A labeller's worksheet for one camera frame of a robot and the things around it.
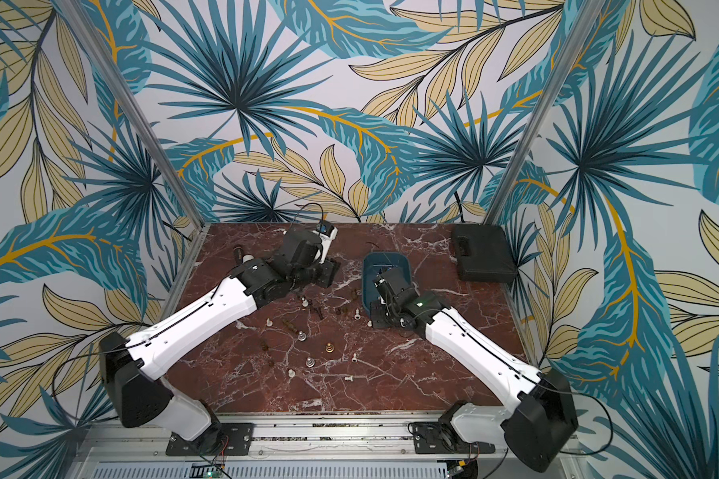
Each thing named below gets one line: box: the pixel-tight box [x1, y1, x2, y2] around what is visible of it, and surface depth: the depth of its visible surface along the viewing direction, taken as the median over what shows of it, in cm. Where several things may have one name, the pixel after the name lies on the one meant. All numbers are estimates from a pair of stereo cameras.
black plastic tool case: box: [452, 223, 519, 283], surface depth 108 cm
